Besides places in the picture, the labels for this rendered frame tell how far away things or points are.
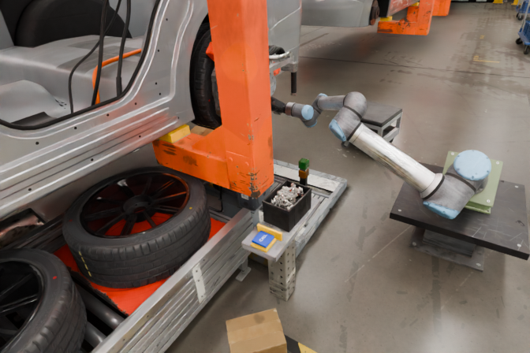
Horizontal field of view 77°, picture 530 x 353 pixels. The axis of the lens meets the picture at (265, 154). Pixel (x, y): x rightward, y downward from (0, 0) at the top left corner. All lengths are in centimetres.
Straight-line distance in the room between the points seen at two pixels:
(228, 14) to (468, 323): 168
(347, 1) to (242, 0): 317
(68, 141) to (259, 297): 114
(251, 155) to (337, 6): 313
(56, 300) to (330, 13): 383
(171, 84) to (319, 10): 288
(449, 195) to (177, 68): 142
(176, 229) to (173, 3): 104
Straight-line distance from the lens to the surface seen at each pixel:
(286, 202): 144
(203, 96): 187
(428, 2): 528
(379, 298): 188
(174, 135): 178
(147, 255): 151
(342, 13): 435
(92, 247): 155
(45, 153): 144
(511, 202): 222
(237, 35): 127
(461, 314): 195
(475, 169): 179
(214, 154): 161
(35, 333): 137
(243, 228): 169
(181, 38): 175
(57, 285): 147
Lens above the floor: 146
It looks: 30 degrees down
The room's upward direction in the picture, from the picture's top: 3 degrees counter-clockwise
